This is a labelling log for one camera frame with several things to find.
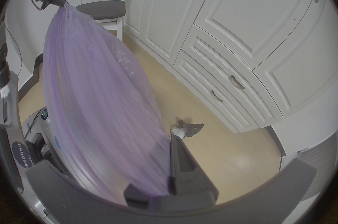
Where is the purple plastic bag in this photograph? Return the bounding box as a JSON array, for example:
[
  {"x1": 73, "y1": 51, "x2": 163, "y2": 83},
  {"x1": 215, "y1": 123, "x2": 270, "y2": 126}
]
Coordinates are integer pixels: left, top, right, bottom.
[{"x1": 42, "y1": 4, "x2": 172, "y2": 205}]

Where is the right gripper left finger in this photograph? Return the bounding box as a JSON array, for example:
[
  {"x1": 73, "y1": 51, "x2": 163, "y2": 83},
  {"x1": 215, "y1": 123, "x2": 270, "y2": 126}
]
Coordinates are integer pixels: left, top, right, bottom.
[{"x1": 124, "y1": 183, "x2": 157, "y2": 206}]

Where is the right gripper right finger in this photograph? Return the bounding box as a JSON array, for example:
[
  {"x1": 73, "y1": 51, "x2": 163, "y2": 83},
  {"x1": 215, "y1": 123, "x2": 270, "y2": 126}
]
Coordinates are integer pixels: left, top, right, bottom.
[{"x1": 168, "y1": 135, "x2": 219, "y2": 204}]

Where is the white printed wrapper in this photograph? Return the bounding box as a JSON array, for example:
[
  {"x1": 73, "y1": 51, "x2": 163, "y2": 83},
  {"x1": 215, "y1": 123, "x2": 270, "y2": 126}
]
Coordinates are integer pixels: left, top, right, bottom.
[{"x1": 170, "y1": 127, "x2": 186, "y2": 139}]

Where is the crumpled black plastic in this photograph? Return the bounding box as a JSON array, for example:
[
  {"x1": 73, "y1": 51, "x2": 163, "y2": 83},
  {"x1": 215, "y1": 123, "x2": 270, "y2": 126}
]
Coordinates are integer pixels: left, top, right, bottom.
[{"x1": 177, "y1": 120, "x2": 204, "y2": 137}]

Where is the white wardrobe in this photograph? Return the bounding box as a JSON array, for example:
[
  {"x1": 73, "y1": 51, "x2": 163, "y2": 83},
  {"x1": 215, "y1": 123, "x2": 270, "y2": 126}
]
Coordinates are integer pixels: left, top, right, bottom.
[{"x1": 123, "y1": 0, "x2": 338, "y2": 134}]

